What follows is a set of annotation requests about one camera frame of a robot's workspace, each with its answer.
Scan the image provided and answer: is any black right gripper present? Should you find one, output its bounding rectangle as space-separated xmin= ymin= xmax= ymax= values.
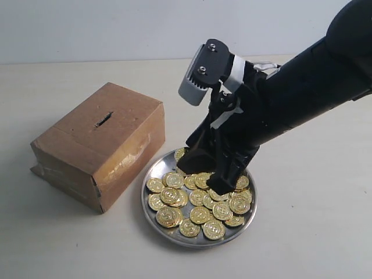
xmin=176 ymin=61 xmax=265 ymax=195

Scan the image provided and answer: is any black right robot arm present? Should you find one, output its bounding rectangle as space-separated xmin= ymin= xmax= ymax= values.
xmin=177 ymin=1 xmax=371 ymax=195

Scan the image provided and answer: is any brown cardboard slotted box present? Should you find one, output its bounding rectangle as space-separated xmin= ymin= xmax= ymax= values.
xmin=31 ymin=83 xmax=165 ymax=214

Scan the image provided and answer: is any gold coin left centre top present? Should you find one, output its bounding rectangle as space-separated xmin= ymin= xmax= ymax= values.
xmin=160 ymin=187 xmax=183 ymax=207

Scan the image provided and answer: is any gold coin right side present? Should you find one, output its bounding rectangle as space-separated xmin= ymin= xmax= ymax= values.
xmin=229 ymin=195 xmax=251 ymax=214

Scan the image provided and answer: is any gold coin lower centre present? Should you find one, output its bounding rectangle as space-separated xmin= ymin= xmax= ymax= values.
xmin=189 ymin=206 xmax=210 ymax=224

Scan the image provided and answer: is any gold coin far left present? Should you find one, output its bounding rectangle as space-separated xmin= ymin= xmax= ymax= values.
xmin=146 ymin=177 xmax=164 ymax=194

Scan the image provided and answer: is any gold coin front bottom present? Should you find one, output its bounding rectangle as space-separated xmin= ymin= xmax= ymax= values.
xmin=202 ymin=220 xmax=226 ymax=240

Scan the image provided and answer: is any gold coin bottom left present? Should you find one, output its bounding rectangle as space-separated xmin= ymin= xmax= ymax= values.
xmin=179 ymin=218 xmax=201 ymax=238

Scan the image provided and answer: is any gold coin lower left stack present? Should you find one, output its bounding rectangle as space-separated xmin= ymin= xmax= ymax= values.
xmin=156 ymin=206 xmax=183 ymax=228

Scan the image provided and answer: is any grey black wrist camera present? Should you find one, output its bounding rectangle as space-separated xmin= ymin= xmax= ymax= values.
xmin=178 ymin=38 xmax=246 ymax=106

